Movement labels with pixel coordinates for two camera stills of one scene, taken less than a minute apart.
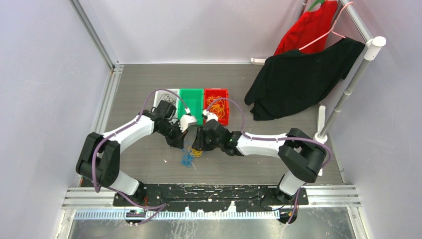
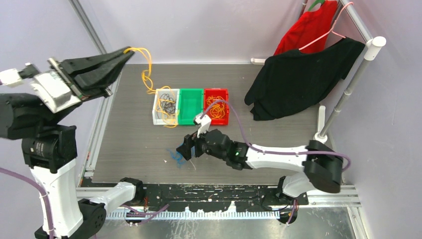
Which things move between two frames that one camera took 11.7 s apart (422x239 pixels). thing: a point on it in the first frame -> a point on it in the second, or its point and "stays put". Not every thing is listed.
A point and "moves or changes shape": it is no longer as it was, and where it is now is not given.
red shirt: (309, 33) stays put
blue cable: (187, 159) moves or changes shape
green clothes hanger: (315, 2) stays put
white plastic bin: (168, 96) stays put
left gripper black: (177, 141) -> (92, 74)
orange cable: (216, 104) stays put
